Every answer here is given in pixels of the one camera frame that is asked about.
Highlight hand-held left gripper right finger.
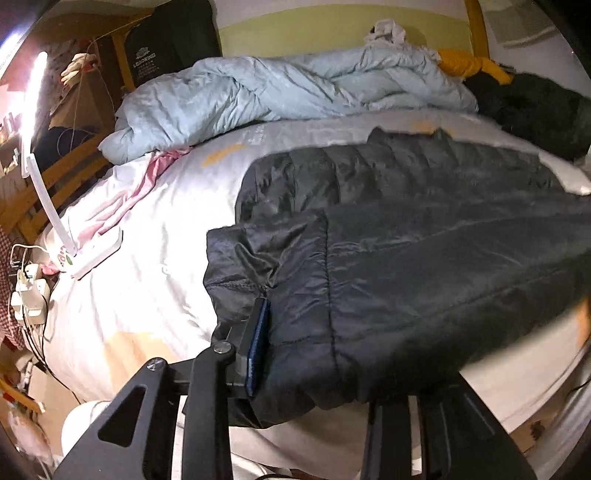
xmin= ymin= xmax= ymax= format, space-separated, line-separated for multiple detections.
xmin=360 ymin=374 xmax=539 ymax=480

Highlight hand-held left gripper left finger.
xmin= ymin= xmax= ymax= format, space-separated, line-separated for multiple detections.
xmin=53 ymin=296 xmax=273 ymax=480

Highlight black puffer jacket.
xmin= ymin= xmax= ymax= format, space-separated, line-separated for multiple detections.
xmin=203 ymin=127 xmax=591 ymax=430

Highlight bed with white printed sheet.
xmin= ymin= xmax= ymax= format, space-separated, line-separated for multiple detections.
xmin=39 ymin=108 xmax=591 ymax=435

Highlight white desk lamp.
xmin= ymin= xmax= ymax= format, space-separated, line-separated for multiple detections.
xmin=18 ymin=51 xmax=124 ymax=280

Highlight pink cloth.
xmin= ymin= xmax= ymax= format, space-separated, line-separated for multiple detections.
xmin=76 ymin=148 xmax=192 ymax=245

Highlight white power strip with chargers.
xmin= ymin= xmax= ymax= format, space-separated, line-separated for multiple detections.
xmin=9 ymin=261 xmax=51 ymax=328

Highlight light blue duvet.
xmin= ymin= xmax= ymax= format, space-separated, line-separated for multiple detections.
xmin=98 ymin=44 xmax=478 ymax=164

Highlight red checkered cloth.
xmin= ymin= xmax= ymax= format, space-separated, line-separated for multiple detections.
xmin=0 ymin=226 xmax=19 ymax=347

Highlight black hanging garment bag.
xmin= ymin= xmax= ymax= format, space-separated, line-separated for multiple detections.
xmin=124 ymin=0 xmax=222 ymax=88

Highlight shelf with bottles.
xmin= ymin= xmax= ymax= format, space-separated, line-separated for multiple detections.
xmin=0 ymin=111 xmax=24 ymax=176

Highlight cream gloves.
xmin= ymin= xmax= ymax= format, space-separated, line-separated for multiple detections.
xmin=60 ymin=53 xmax=99 ymax=86

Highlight white crumpled cloth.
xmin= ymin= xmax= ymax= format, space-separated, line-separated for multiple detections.
xmin=366 ymin=19 xmax=441 ymax=61

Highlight black fuzzy garment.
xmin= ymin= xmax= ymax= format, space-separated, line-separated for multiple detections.
xmin=464 ymin=69 xmax=591 ymax=162

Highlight yellow garment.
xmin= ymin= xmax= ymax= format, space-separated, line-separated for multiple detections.
xmin=436 ymin=47 xmax=514 ymax=85

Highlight white hanging sheet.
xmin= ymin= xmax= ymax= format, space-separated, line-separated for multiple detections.
xmin=480 ymin=0 xmax=568 ymax=47

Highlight black power cable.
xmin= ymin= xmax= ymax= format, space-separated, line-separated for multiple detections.
xmin=23 ymin=323 xmax=79 ymax=398

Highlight wooden bed frame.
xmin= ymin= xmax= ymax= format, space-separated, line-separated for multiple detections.
xmin=0 ymin=0 xmax=490 ymax=241

